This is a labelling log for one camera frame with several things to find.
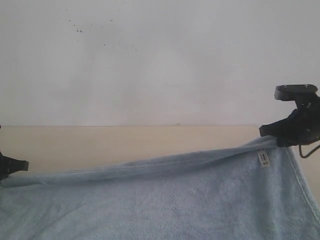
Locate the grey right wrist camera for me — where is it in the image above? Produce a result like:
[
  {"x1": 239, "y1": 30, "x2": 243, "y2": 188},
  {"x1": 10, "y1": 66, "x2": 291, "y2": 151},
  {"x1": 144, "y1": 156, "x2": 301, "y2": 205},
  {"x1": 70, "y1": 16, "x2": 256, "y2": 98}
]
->
[{"x1": 274, "y1": 84, "x2": 318, "y2": 102}]

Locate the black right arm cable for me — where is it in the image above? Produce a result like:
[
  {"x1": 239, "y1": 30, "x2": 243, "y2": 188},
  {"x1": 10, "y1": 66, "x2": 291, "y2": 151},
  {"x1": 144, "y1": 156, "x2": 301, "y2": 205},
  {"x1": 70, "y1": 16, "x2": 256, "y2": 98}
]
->
[{"x1": 298, "y1": 142, "x2": 320, "y2": 159}]

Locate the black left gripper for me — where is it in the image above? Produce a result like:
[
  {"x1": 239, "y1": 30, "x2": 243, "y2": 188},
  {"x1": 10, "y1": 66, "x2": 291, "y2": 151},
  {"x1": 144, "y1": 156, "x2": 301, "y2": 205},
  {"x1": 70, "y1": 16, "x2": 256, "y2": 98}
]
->
[{"x1": 0, "y1": 152, "x2": 29, "y2": 181}]

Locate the light blue terry towel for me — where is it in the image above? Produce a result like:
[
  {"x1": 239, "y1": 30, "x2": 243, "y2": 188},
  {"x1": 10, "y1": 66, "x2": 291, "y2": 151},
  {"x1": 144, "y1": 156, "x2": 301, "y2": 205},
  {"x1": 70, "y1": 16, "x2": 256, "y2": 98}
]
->
[{"x1": 0, "y1": 137, "x2": 320, "y2": 240}]

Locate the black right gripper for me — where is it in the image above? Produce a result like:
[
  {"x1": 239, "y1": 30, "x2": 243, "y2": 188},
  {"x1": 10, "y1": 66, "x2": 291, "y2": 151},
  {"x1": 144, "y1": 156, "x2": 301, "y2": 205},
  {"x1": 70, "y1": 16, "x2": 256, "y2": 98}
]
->
[{"x1": 258, "y1": 96, "x2": 320, "y2": 148}]

